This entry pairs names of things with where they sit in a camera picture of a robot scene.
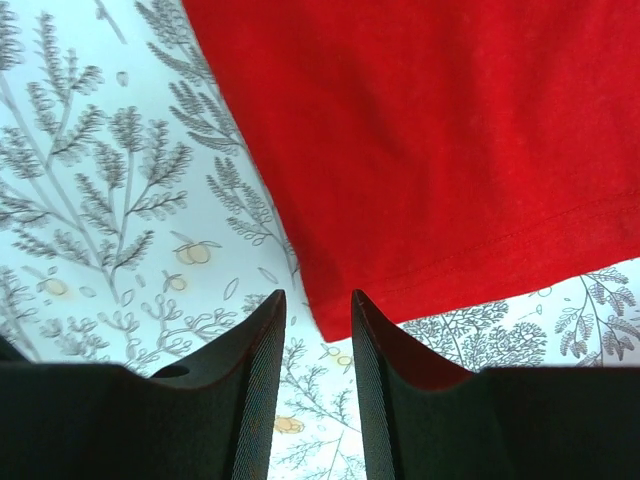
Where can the floral patterned table mat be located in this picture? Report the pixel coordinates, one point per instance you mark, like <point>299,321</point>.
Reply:
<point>136,229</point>

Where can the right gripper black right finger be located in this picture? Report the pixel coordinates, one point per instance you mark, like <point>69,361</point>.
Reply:
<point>425,417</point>

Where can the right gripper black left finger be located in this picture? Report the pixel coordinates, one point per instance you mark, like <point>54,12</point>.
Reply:
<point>209,415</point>

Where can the red t shirt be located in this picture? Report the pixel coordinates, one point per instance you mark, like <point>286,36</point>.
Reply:
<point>436,154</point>

